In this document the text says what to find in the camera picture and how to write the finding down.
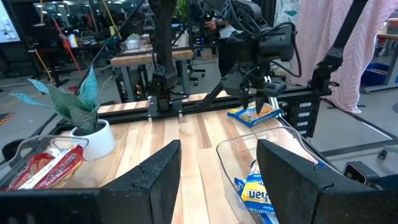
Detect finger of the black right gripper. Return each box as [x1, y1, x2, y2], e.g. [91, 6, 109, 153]
[239, 88, 250, 110]
[254, 92, 269, 115]

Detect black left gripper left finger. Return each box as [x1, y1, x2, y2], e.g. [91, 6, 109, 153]
[99, 139, 182, 224]

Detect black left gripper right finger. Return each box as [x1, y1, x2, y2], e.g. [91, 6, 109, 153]
[256, 139, 398, 224]

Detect blue Maruchan noodle pack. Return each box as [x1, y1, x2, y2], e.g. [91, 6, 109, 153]
[226, 101, 282, 128]
[233, 159, 280, 224]

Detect red Maruchan noodle pack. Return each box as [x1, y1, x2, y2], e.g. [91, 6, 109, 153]
[5, 152, 56, 190]
[17, 144, 85, 190]

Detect person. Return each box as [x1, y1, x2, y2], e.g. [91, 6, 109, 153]
[203, 17, 242, 78]

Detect clear plastic bin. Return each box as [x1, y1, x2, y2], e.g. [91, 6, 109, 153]
[216, 126, 343, 224]
[0, 134, 90, 191]

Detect white plant pot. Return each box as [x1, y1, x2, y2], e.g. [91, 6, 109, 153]
[68, 119, 116, 160]

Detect leaf print cloth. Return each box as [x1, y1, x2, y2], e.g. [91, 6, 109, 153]
[275, 0, 301, 27]

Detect pink white patterned cloth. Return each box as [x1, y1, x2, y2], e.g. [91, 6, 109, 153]
[289, 0, 398, 114]

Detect green background plant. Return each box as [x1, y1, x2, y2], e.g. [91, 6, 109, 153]
[172, 0, 189, 23]

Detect wooden workbench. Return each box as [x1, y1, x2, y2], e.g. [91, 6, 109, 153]
[109, 48, 195, 103]

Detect green snake plant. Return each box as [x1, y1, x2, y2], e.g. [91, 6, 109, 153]
[9, 65, 114, 135]

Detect clear storage box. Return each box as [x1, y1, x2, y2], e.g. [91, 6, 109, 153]
[119, 39, 147, 53]

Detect blue storage bin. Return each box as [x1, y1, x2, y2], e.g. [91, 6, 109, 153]
[360, 62, 390, 87]

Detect side table grey legs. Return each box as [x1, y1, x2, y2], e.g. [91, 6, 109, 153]
[360, 17, 398, 95]

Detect black chair back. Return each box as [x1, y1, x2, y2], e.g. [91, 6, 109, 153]
[1, 138, 19, 162]

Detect red pole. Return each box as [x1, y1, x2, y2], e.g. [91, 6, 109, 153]
[51, 15, 82, 72]

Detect black aluminium table frame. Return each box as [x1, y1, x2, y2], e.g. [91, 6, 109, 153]
[49, 0, 332, 139]

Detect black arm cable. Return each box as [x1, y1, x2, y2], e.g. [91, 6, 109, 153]
[269, 21, 303, 78]

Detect black table-level camera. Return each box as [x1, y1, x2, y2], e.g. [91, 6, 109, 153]
[343, 161, 381, 185]

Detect black jointed mount pole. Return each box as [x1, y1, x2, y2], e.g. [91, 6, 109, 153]
[309, 0, 369, 93]

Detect white wall board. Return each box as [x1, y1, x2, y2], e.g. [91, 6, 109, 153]
[0, 0, 22, 44]

